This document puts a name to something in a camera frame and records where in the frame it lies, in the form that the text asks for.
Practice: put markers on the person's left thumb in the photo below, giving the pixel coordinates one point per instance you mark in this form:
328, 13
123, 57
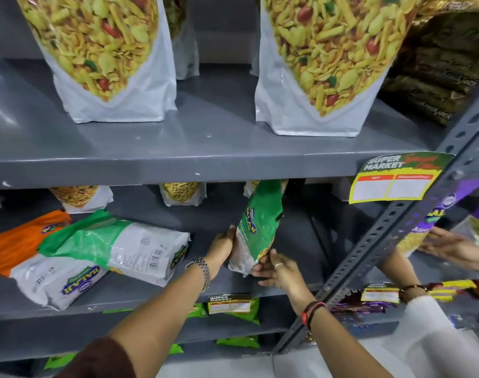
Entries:
229, 235

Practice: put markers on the grey metal shelf rack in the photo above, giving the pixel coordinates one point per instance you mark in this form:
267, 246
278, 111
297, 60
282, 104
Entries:
208, 149

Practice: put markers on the dark brown sleeve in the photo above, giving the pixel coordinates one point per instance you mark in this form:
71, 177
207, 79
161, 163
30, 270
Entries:
100, 360

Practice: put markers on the grey slotted rack upright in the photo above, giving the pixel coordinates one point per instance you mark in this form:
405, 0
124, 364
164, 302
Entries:
385, 236

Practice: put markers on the orange snack packet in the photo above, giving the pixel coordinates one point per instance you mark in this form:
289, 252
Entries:
19, 242

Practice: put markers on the dark maroon snack packet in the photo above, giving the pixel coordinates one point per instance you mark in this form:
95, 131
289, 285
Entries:
347, 305

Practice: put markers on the large yellow green shelf label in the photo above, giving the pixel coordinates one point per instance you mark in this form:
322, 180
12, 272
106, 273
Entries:
397, 179

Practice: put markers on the stack of dark gold packets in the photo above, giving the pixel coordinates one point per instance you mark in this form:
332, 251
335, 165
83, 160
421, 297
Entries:
440, 62

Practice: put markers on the white snack packet green logo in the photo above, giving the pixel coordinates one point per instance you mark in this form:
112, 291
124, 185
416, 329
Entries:
54, 281

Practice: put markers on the red and black wristbands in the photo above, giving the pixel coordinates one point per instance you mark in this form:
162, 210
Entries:
312, 312

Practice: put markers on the person's left forearm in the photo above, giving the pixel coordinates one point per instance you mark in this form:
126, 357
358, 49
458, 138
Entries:
160, 315

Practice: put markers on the large white snack mix pouch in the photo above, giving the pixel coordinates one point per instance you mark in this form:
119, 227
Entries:
184, 43
101, 55
326, 62

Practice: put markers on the person's right hand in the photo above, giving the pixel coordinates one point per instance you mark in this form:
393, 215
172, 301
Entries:
283, 272

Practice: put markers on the purple yellow snack packet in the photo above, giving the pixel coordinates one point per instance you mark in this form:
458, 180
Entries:
477, 226
422, 228

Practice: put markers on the yellow red snack packet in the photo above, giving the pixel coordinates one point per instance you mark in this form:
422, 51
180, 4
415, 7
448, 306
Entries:
458, 289

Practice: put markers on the another person's forearm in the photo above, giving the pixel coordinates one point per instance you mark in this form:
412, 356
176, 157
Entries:
397, 269

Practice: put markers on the person's right thumb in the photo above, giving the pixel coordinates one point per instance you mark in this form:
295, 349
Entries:
273, 255

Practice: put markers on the person's left hand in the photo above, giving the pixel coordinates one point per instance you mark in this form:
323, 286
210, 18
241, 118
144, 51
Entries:
219, 249

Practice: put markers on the person's right forearm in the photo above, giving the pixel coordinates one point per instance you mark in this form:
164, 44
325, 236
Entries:
343, 344

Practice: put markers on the small yellow shelf label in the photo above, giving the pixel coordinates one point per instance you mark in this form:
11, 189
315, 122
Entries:
229, 305
380, 295

